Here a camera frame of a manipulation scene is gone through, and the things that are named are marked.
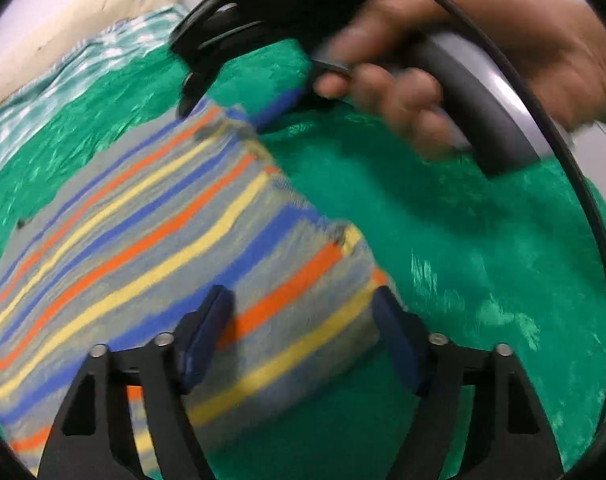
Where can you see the teal checked bed sheet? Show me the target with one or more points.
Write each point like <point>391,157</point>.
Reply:
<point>58,85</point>

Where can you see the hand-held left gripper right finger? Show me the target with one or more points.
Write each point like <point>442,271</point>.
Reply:
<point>398,340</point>

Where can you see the green satin blanket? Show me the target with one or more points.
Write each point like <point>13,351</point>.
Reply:
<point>433,240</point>

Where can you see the person's right hand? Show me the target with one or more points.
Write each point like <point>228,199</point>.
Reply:
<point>533,30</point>

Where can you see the striped knit sweater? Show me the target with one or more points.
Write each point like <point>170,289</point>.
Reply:
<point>133,240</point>

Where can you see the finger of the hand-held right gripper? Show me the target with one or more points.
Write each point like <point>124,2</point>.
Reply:
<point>278,107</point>
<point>193,90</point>

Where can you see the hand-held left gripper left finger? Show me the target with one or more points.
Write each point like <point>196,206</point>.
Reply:
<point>208,340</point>

